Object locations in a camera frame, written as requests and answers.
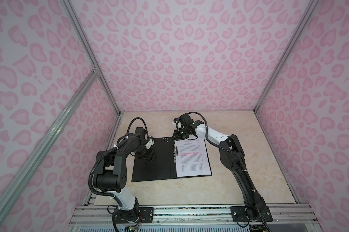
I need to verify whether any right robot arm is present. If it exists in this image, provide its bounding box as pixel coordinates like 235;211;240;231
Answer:
173;112;273;225

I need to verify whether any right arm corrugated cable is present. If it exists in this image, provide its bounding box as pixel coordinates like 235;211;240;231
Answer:
188;111;245;160

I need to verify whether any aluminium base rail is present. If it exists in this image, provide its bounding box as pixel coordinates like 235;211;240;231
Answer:
67;204;322;232

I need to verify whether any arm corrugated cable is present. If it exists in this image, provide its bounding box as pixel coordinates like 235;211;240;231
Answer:
188;111;245;160
88;117;149;198

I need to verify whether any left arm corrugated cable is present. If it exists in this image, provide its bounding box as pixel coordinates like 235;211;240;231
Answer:
88;117;149;198

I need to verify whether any blue folder with black inside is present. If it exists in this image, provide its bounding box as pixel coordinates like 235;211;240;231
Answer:
132;137;212;182

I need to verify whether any aluminium diagonal wall bar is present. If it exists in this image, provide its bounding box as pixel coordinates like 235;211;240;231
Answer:
0;69;100;226

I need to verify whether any silver folder clip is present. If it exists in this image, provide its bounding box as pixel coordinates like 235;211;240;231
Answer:
173;141;178;160

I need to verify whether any printed paper sheet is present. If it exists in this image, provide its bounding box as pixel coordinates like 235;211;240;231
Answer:
175;139;212;178

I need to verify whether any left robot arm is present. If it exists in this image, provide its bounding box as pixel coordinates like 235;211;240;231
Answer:
88;127;155;223

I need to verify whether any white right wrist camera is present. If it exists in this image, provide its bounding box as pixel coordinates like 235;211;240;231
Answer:
172;118;182;130

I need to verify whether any aluminium corner post left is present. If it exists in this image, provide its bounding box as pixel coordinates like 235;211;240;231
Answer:
60;0;121;115

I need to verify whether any aluminium corner post right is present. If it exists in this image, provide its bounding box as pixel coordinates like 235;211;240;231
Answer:
253;0;322;115

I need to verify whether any aluminium corner post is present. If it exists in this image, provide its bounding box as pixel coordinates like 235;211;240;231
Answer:
253;0;322;115
60;0;121;115

